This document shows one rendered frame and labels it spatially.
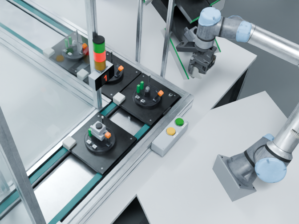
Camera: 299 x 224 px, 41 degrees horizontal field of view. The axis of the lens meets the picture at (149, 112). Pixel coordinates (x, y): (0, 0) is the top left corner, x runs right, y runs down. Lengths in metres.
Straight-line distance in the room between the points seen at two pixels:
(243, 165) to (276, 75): 1.94
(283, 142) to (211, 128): 0.53
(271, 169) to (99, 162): 0.72
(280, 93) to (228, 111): 1.43
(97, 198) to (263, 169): 0.68
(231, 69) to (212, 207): 0.87
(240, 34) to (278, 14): 2.78
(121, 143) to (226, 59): 0.89
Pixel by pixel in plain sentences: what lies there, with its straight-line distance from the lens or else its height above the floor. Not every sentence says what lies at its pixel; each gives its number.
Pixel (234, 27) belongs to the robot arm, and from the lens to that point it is 1.51.
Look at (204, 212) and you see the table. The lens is 1.83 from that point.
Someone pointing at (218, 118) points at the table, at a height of 0.86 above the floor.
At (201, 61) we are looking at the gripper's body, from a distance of 1.62.
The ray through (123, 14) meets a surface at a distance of 2.60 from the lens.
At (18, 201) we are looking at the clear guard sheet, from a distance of 1.15.
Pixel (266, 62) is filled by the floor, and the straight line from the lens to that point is 3.73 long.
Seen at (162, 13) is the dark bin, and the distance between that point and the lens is 1.94.
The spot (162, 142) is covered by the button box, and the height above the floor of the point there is 0.96.
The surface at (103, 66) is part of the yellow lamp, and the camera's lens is 1.69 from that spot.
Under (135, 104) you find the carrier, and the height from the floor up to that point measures 0.97.
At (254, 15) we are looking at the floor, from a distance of 4.18.
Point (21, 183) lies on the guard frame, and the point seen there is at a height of 1.58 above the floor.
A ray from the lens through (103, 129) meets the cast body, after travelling 1.74.
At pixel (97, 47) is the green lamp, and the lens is 1.61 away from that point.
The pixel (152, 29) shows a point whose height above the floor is 0.86.
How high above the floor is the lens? 2.51
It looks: 53 degrees down
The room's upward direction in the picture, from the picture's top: 5 degrees clockwise
